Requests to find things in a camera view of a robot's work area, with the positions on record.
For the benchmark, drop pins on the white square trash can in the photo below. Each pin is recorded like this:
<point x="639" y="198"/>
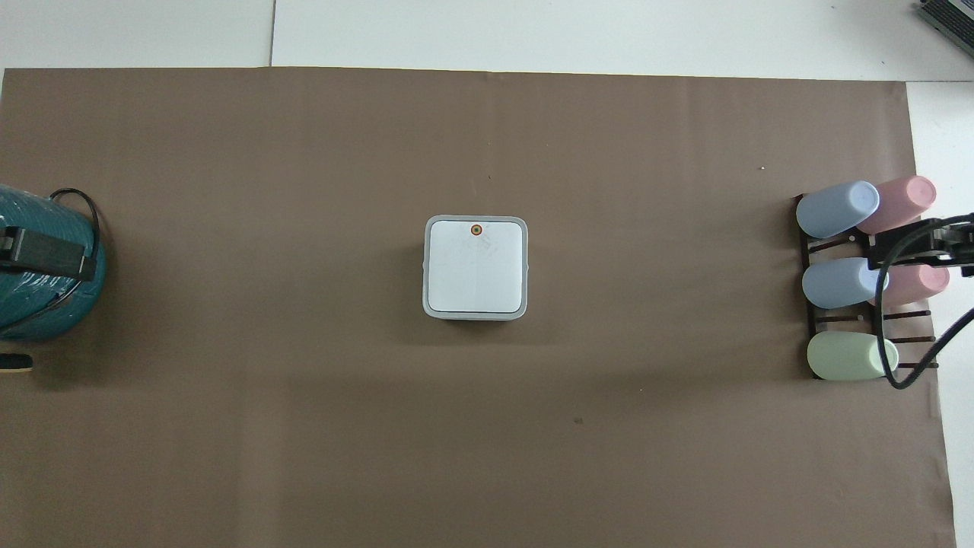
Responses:
<point x="475" y="274"/>

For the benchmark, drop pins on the blue plastic cup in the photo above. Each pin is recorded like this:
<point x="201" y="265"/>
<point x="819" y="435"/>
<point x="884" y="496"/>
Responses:
<point x="837" y="283"/>
<point x="833" y="211"/>

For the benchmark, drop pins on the dark brown cup rack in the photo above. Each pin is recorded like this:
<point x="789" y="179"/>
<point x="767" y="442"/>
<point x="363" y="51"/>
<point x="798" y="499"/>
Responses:
<point x="837" y="318"/>

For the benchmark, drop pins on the black stand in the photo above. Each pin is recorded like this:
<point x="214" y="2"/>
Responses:
<point x="14" y="361"/>

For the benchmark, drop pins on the pink plastic cup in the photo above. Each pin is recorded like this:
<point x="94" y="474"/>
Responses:
<point x="905" y="196"/>
<point x="917" y="285"/>

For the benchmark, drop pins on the green plastic cup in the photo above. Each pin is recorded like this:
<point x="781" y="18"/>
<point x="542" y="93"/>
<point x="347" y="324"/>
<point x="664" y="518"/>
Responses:
<point x="845" y="356"/>

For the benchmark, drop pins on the grey device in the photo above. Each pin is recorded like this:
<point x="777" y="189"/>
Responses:
<point x="951" y="19"/>

